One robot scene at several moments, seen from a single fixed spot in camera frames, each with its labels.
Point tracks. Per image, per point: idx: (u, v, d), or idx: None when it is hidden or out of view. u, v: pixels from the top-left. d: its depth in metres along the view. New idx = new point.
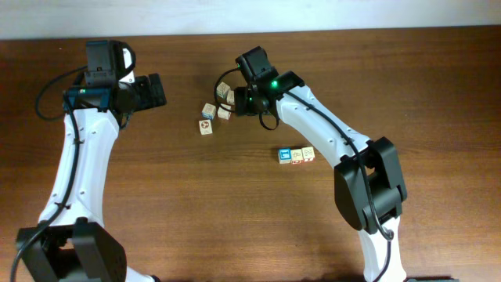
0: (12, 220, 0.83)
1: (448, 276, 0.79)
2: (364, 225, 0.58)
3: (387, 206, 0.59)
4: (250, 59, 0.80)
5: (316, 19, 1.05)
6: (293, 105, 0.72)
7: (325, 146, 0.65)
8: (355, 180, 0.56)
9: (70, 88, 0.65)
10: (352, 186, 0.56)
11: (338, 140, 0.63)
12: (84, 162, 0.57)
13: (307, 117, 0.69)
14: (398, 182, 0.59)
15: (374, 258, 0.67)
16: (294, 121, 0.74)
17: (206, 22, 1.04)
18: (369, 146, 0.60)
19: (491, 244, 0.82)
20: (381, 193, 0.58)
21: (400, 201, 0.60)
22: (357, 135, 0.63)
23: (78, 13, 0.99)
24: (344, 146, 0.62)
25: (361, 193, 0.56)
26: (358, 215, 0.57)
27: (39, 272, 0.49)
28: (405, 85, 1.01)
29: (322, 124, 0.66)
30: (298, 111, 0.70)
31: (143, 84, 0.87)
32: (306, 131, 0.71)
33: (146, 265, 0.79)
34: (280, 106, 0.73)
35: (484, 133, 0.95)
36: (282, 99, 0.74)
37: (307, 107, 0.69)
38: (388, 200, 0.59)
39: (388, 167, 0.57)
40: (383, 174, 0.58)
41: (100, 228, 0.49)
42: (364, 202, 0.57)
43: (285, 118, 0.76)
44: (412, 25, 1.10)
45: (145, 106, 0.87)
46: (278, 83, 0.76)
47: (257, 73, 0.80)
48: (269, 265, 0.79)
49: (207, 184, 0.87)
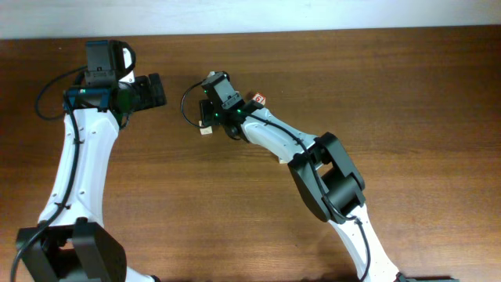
0: (13, 221, 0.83)
1: (448, 276, 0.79)
2: (327, 216, 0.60)
3: (344, 196, 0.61)
4: (216, 86, 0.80)
5: (315, 19, 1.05)
6: (254, 124, 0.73)
7: (283, 154, 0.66)
8: (308, 175, 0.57)
9: (70, 88, 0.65)
10: (305, 181, 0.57)
11: (290, 143, 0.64)
12: (84, 162, 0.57)
13: (266, 132, 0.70)
14: (351, 170, 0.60)
15: (356, 254, 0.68)
16: (259, 140, 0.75)
17: (206, 22, 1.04)
18: (315, 142, 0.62)
19: (490, 244, 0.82)
20: (337, 183, 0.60)
21: (358, 189, 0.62)
22: (306, 135, 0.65)
23: (79, 13, 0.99)
24: (294, 146, 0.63)
25: (315, 185, 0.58)
26: (319, 207, 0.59)
27: (39, 271, 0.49)
28: (405, 85, 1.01)
29: (280, 137, 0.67)
30: (258, 128, 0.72)
31: (143, 84, 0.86)
32: (269, 146, 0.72)
33: (147, 265, 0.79)
34: (244, 127, 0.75)
35: (484, 134, 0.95)
36: (245, 120, 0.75)
37: (264, 123, 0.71)
38: (345, 189, 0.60)
39: (336, 158, 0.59)
40: (335, 164, 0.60)
41: (101, 229, 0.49)
42: (319, 194, 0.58)
43: (251, 138, 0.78)
44: (412, 24, 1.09)
45: (145, 106, 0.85)
46: (242, 110, 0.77)
47: (223, 101, 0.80)
48: (269, 265, 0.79)
49: (207, 183, 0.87)
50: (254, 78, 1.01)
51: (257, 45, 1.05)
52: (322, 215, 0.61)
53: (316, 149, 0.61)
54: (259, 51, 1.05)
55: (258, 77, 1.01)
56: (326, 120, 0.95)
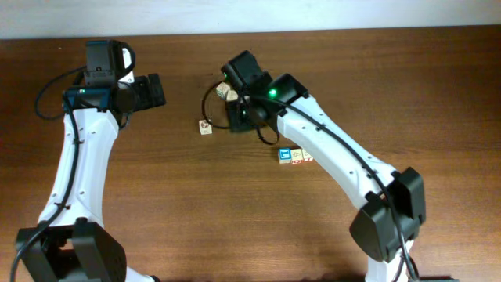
0: (12, 221, 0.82)
1: (448, 276, 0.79)
2: (386, 259, 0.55)
3: (409, 239, 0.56)
4: (237, 64, 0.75)
5: (316, 19, 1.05)
6: (300, 124, 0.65)
7: (342, 171, 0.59)
8: (383, 221, 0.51)
9: (70, 88, 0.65)
10: (379, 226, 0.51)
11: (361, 171, 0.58)
12: (84, 162, 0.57)
13: (320, 139, 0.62)
14: (422, 214, 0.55)
15: (381, 273, 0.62)
16: (301, 141, 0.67)
17: (206, 22, 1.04)
18: (394, 180, 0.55)
19: (491, 244, 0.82)
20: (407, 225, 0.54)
21: (421, 232, 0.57)
22: (379, 164, 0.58)
23: (78, 13, 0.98)
24: (368, 179, 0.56)
25: (390, 232, 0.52)
26: (384, 252, 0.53)
27: (39, 271, 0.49)
28: (405, 85, 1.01)
29: (344, 157, 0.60)
30: (308, 131, 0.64)
31: (143, 84, 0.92)
32: (317, 153, 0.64)
33: (147, 265, 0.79)
34: (281, 120, 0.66)
35: (484, 134, 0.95)
36: (284, 112, 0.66)
37: (318, 127, 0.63)
38: (411, 233, 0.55)
39: (416, 202, 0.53)
40: (409, 207, 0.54)
41: (100, 229, 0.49)
42: (391, 240, 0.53)
43: (286, 131, 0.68)
44: (412, 24, 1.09)
45: (145, 106, 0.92)
46: (275, 92, 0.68)
47: (246, 81, 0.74)
48: (269, 265, 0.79)
49: (207, 184, 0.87)
50: None
51: (256, 45, 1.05)
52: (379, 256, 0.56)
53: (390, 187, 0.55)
54: (258, 51, 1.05)
55: None
56: None
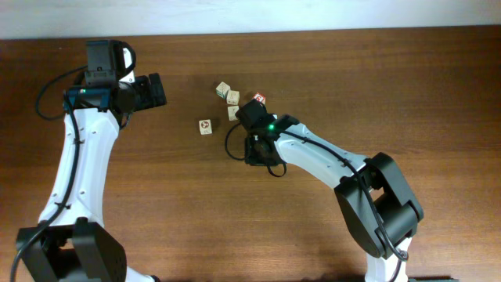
0: (13, 221, 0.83)
1: (448, 276, 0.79)
2: (382, 252, 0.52)
3: (401, 226, 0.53)
4: (248, 110, 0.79)
5: (316, 20, 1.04)
6: (289, 141, 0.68)
7: (326, 176, 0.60)
8: (359, 200, 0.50)
9: (70, 88, 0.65)
10: (355, 208, 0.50)
11: (335, 164, 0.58)
12: (84, 161, 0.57)
13: (304, 150, 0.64)
14: (408, 198, 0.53)
15: (380, 271, 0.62)
16: (295, 158, 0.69)
17: (206, 23, 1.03)
18: (366, 164, 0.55)
19: (490, 244, 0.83)
20: (392, 211, 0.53)
21: (416, 221, 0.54)
22: (354, 156, 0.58)
23: (78, 13, 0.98)
24: (340, 168, 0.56)
25: (370, 215, 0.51)
26: (373, 240, 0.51)
27: (40, 271, 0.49)
28: (405, 86, 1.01)
29: (322, 158, 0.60)
30: (295, 146, 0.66)
31: (143, 84, 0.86)
32: (308, 167, 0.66)
33: (148, 265, 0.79)
34: (277, 144, 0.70)
35: (484, 134, 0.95)
36: (279, 137, 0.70)
37: (302, 141, 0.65)
38: (401, 219, 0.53)
39: (392, 182, 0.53)
40: (390, 190, 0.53)
41: (101, 229, 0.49)
42: (374, 225, 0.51)
43: (286, 157, 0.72)
44: (414, 25, 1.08)
45: (145, 106, 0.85)
46: (274, 126, 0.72)
47: (256, 124, 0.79)
48: (269, 265, 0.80)
49: (207, 184, 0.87)
50: (254, 78, 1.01)
51: (256, 45, 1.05)
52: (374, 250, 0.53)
53: (366, 172, 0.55)
54: (259, 51, 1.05)
55: (258, 77, 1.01)
56: (326, 120, 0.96)
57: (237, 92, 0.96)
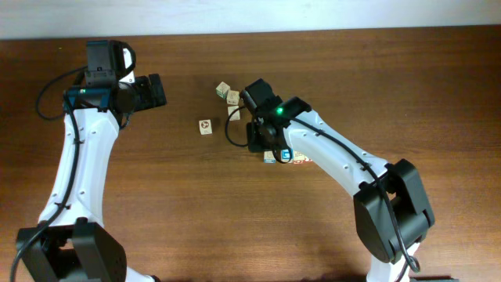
0: (13, 221, 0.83)
1: (448, 276, 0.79)
2: (392, 258, 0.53)
3: (414, 235, 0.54)
4: (251, 90, 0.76)
5: (315, 19, 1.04)
6: (301, 131, 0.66)
7: (340, 175, 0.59)
8: (380, 209, 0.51)
9: (70, 88, 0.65)
10: (375, 217, 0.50)
11: (354, 166, 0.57)
12: (84, 162, 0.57)
13: (318, 144, 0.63)
14: (423, 207, 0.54)
15: (383, 272, 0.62)
16: (304, 150, 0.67)
17: (205, 23, 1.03)
18: (387, 169, 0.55)
19: (491, 244, 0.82)
20: (406, 217, 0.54)
21: (427, 227, 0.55)
22: (374, 159, 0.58)
23: (78, 13, 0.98)
24: (359, 171, 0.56)
25: (387, 224, 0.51)
26: (387, 247, 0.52)
27: (39, 271, 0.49)
28: (405, 86, 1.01)
29: (339, 155, 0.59)
30: (308, 138, 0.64)
31: (143, 84, 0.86)
32: (319, 160, 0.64)
33: (147, 265, 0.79)
34: (287, 132, 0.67)
35: (484, 134, 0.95)
36: (290, 125, 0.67)
37: (316, 132, 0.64)
38: (414, 226, 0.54)
39: (412, 192, 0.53)
40: (407, 197, 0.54)
41: (101, 229, 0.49)
42: (390, 233, 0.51)
43: (294, 146, 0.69)
44: (413, 24, 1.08)
45: (145, 107, 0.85)
46: (283, 111, 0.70)
47: (261, 104, 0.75)
48: (269, 265, 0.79)
49: (207, 184, 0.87)
50: (254, 77, 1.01)
51: (256, 45, 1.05)
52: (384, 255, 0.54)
53: (384, 178, 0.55)
54: (258, 51, 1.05)
55: (258, 77, 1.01)
56: (326, 120, 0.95)
57: (237, 92, 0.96)
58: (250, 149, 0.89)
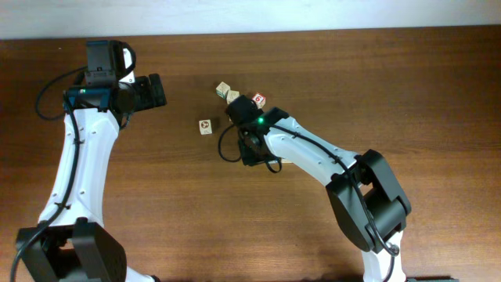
0: (13, 221, 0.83)
1: (448, 276, 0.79)
2: (371, 247, 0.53)
3: (391, 222, 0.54)
4: (235, 103, 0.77)
5: (316, 20, 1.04)
6: (279, 135, 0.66)
7: (317, 171, 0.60)
8: (350, 198, 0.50)
9: (70, 88, 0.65)
10: (347, 206, 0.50)
11: (326, 161, 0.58)
12: (84, 162, 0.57)
13: (295, 146, 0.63)
14: (397, 193, 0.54)
15: (376, 269, 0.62)
16: (286, 153, 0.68)
17: (206, 23, 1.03)
18: (356, 160, 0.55)
19: (491, 244, 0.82)
20: (381, 205, 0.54)
21: (404, 215, 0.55)
22: (344, 153, 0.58)
23: (78, 13, 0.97)
24: (332, 165, 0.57)
25: (362, 212, 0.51)
26: (364, 236, 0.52)
27: (39, 271, 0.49)
28: (405, 86, 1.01)
29: (313, 154, 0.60)
30: (286, 142, 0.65)
31: (143, 84, 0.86)
32: (297, 160, 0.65)
33: (147, 264, 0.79)
34: (267, 139, 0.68)
35: (484, 134, 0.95)
36: (268, 131, 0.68)
37: (293, 135, 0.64)
38: (390, 214, 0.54)
39: (383, 179, 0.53)
40: (379, 186, 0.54)
41: (101, 229, 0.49)
42: (365, 221, 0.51)
43: (278, 152, 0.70)
44: (413, 25, 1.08)
45: (145, 106, 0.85)
46: (264, 119, 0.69)
47: (244, 117, 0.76)
48: (269, 265, 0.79)
49: (207, 183, 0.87)
50: (254, 78, 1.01)
51: (257, 45, 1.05)
52: (364, 244, 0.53)
53: (357, 169, 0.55)
54: (259, 51, 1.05)
55: (258, 77, 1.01)
56: (326, 120, 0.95)
57: (237, 92, 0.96)
58: (246, 164, 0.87)
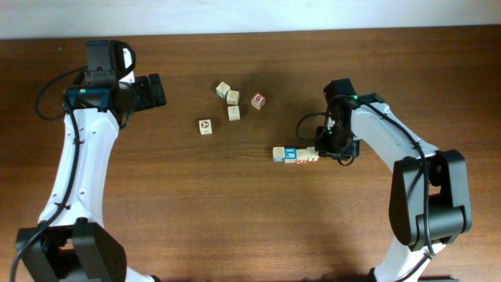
0: (13, 221, 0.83)
1: (448, 276, 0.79)
2: (412, 241, 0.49)
3: (445, 230, 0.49)
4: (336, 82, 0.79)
5: (316, 20, 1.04)
6: (366, 114, 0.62)
7: (390, 155, 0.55)
8: (414, 182, 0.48)
9: (70, 88, 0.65)
10: (407, 186, 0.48)
11: (405, 145, 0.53)
12: (84, 162, 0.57)
13: (377, 125, 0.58)
14: (463, 204, 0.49)
15: (396, 267, 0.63)
16: (362, 135, 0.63)
17: (205, 23, 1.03)
18: (436, 154, 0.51)
19: (491, 244, 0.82)
20: (441, 207, 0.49)
21: (461, 230, 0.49)
22: (427, 145, 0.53)
23: (77, 13, 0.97)
24: (410, 150, 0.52)
25: (419, 200, 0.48)
26: (409, 225, 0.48)
27: (39, 271, 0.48)
28: (405, 86, 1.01)
29: (393, 135, 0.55)
30: (370, 121, 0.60)
31: (143, 84, 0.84)
32: (374, 143, 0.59)
33: (147, 265, 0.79)
34: (355, 114, 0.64)
35: (484, 134, 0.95)
36: (358, 107, 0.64)
37: (381, 117, 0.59)
38: (447, 221, 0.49)
39: (453, 181, 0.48)
40: (448, 187, 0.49)
41: (101, 229, 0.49)
42: (418, 211, 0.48)
43: (356, 131, 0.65)
44: (413, 24, 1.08)
45: (145, 106, 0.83)
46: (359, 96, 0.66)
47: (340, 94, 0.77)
48: (269, 265, 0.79)
49: (207, 183, 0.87)
50: (254, 78, 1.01)
51: (256, 45, 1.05)
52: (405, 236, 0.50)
53: (430, 164, 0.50)
54: (259, 51, 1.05)
55: (258, 77, 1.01)
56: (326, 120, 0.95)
57: (236, 92, 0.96)
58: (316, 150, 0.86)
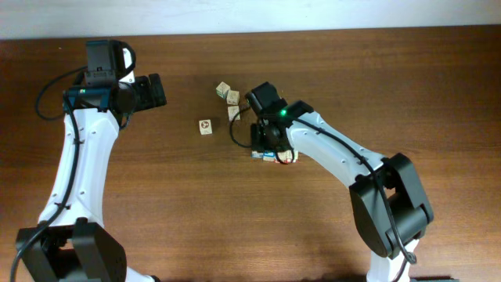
0: (13, 221, 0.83)
1: (448, 276, 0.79)
2: (389, 252, 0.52)
3: (412, 230, 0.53)
4: (258, 92, 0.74)
5: (316, 19, 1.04)
6: (302, 131, 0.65)
7: (340, 171, 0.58)
8: (374, 200, 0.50)
9: (70, 88, 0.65)
10: (371, 208, 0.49)
11: (351, 161, 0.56)
12: (84, 162, 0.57)
13: (318, 142, 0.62)
14: (420, 201, 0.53)
15: (384, 273, 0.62)
16: (306, 149, 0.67)
17: (205, 23, 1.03)
18: (383, 163, 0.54)
19: (491, 244, 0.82)
20: (404, 211, 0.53)
21: (425, 223, 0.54)
22: (371, 153, 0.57)
23: (77, 13, 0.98)
24: (357, 165, 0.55)
25: (383, 216, 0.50)
26: (382, 240, 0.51)
27: (40, 271, 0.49)
28: (405, 86, 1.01)
29: (335, 153, 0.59)
30: (308, 137, 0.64)
31: (143, 84, 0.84)
32: (320, 158, 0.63)
33: (147, 265, 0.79)
34: (289, 131, 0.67)
35: (484, 134, 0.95)
36: (290, 124, 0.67)
37: (316, 131, 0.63)
38: (412, 222, 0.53)
39: (408, 185, 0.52)
40: (404, 191, 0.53)
41: (101, 229, 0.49)
42: (387, 225, 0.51)
43: (297, 146, 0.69)
44: (412, 24, 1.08)
45: (145, 106, 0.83)
46: (286, 111, 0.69)
47: (266, 106, 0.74)
48: (269, 265, 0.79)
49: (207, 184, 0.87)
50: (254, 78, 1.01)
51: (256, 45, 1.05)
52: (381, 249, 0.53)
53: (382, 173, 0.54)
54: (259, 51, 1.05)
55: (258, 77, 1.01)
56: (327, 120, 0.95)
57: (236, 92, 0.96)
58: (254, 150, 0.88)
